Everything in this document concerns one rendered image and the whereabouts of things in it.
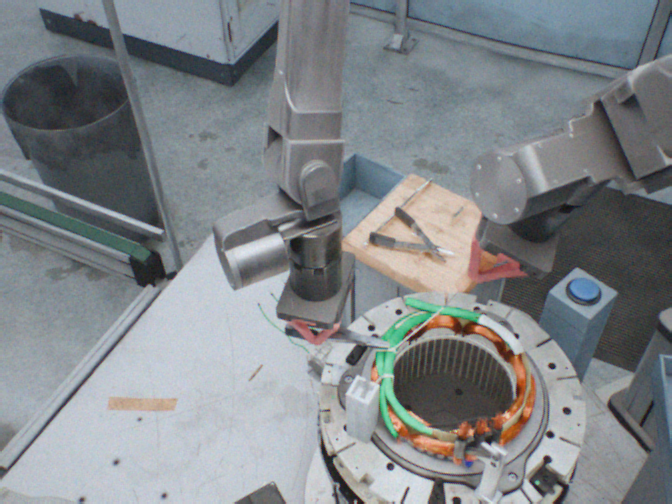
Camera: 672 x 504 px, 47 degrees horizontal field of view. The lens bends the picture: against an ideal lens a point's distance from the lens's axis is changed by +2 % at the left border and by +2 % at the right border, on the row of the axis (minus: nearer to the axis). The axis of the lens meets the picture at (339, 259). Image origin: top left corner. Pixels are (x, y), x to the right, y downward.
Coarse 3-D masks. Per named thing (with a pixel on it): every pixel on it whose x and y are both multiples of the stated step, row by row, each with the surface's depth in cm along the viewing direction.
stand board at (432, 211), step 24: (408, 192) 122; (432, 192) 122; (384, 216) 118; (432, 216) 118; (360, 240) 115; (408, 240) 115; (432, 240) 115; (456, 240) 115; (384, 264) 112; (408, 264) 112; (432, 264) 112; (456, 264) 111; (432, 288) 109; (456, 288) 108
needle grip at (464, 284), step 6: (486, 252) 74; (486, 258) 74; (492, 258) 74; (480, 264) 74; (486, 264) 74; (492, 264) 74; (480, 270) 75; (486, 270) 75; (462, 276) 77; (456, 282) 78; (462, 282) 77; (468, 282) 77; (474, 282) 77; (462, 288) 78; (468, 288) 77
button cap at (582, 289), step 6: (576, 282) 112; (582, 282) 111; (588, 282) 111; (594, 282) 112; (570, 288) 111; (576, 288) 111; (582, 288) 111; (588, 288) 111; (594, 288) 111; (570, 294) 111; (576, 294) 110; (582, 294) 110; (588, 294) 110; (594, 294) 110; (582, 300) 110; (588, 300) 110
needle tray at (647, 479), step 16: (656, 368) 101; (656, 384) 100; (656, 400) 100; (656, 416) 99; (656, 448) 102; (656, 464) 101; (640, 480) 108; (656, 480) 101; (624, 496) 115; (640, 496) 107; (656, 496) 100
